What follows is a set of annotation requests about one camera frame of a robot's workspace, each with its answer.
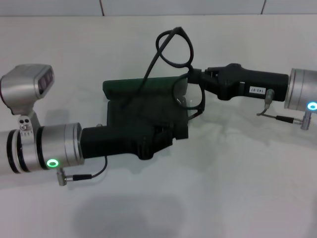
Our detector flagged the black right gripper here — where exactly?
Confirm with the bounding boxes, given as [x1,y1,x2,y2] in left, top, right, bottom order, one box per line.
[188,63,290,102]

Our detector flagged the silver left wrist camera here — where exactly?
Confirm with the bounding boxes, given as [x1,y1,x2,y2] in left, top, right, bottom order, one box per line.
[0,63,54,137]

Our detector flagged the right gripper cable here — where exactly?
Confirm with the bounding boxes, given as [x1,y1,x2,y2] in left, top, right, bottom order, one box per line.
[257,89,314,131]

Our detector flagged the green glasses case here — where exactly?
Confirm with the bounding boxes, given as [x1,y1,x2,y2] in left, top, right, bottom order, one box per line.
[102,75,190,140]

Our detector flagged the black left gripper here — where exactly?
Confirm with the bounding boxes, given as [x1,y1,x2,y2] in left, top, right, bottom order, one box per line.
[81,123,174,161]

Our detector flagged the black glasses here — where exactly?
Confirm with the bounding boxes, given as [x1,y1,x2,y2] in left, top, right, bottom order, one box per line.
[121,26,206,119]

